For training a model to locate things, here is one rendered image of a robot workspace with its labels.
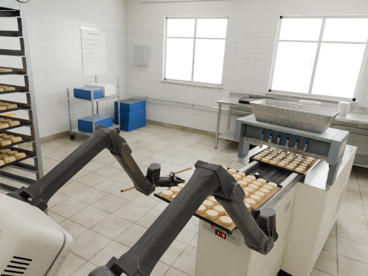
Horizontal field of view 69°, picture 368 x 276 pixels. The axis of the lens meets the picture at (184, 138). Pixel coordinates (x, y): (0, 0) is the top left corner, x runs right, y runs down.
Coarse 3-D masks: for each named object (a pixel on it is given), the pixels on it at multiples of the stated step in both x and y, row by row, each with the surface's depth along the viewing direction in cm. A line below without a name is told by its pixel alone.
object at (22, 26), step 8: (24, 8) 130; (24, 16) 130; (24, 24) 131; (24, 32) 132; (24, 40) 132; (24, 48) 133; (24, 64) 136; (32, 80) 140; (32, 88) 141; (32, 96) 142; (32, 104) 142; (32, 112) 143; (32, 128) 146; (32, 144) 149; (40, 144) 151; (40, 152) 152; (40, 160) 153; (40, 168) 154; (40, 176) 155
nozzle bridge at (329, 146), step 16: (240, 128) 205; (256, 128) 206; (272, 128) 189; (288, 128) 187; (240, 144) 220; (272, 144) 195; (320, 144) 179; (336, 144) 165; (336, 160) 169; (336, 176) 189
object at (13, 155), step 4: (0, 152) 152; (4, 152) 149; (8, 152) 148; (12, 152) 148; (16, 152) 149; (0, 156) 142; (4, 156) 143; (8, 156) 147; (12, 156) 143; (16, 156) 145; (20, 156) 145; (24, 156) 147; (0, 160) 137; (4, 160) 139; (8, 160) 139; (12, 160) 140; (0, 164) 135
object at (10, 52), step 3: (0, 51) 139; (3, 51) 139; (6, 51) 138; (9, 51) 137; (12, 51) 136; (15, 51) 136; (18, 51) 135; (21, 51) 134; (24, 51) 133; (0, 54) 136; (3, 54) 138; (6, 54) 138; (9, 54) 138; (12, 54) 137; (15, 54) 136; (18, 54) 135; (21, 54) 135; (24, 54) 134
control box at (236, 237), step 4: (204, 224) 151; (208, 224) 149; (208, 228) 149; (212, 228) 147; (216, 228) 146; (212, 232) 148; (216, 232) 146; (220, 232) 144; (224, 232) 143; (232, 232) 139; (236, 232) 138; (240, 232) 136; (220, 236) 145; (224, 236) 143; (228, 236) 141; (232, 236) 140; (236, 236) 138; (240, 236) 136; (228, 240) 142; (232, 240) 140; (236, 240) 139; (240, 240) 137; (236, 244) 139; (240, 244) 138
